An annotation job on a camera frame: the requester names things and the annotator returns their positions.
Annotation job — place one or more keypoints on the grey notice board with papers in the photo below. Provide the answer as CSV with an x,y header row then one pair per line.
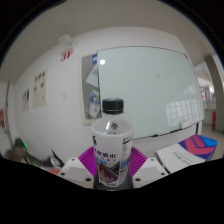
x,y
89,90

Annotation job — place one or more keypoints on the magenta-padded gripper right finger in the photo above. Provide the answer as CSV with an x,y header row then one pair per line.
x,y
150,171

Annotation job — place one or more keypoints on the black chair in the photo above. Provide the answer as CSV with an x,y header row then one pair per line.
x,y
21,146

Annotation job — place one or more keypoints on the red wall sign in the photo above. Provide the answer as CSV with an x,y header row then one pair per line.
x,y
67,55

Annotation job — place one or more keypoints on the open colourful cardboard box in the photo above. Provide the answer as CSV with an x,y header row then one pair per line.
x,y
188,151

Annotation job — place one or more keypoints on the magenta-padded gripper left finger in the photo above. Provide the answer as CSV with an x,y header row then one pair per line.
x,y
75,171

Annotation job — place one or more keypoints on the large whiteboard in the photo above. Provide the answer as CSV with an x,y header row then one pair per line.
x,y
150,90

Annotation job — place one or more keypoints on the clear black-capped water bottle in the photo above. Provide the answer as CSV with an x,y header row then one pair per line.
x,y
111,150

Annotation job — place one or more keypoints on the large white wall poster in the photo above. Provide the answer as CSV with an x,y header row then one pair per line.
x,y
40,87

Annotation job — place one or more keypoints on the black bag with white print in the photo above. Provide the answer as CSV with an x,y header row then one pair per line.
x,y
57,159

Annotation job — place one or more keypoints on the small white wall poster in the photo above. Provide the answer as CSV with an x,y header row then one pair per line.
x,y
25,100

